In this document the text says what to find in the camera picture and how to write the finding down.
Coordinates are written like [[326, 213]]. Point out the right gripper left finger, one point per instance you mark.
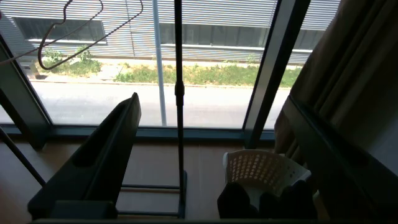
[[62, 193]]

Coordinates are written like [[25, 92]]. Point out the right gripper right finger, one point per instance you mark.
[[357, 186]]

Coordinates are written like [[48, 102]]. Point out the white laundry basket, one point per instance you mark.
[[261, 168]]

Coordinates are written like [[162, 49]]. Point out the pink clothes hanger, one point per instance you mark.
[[39, 57], [18, 56]]

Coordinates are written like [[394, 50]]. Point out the black clothes rack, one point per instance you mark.
[[179, 93]]

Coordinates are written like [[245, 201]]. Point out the brown curtain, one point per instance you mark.
[[357, 62]]

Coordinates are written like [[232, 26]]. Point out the window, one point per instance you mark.
[[270, 77]]

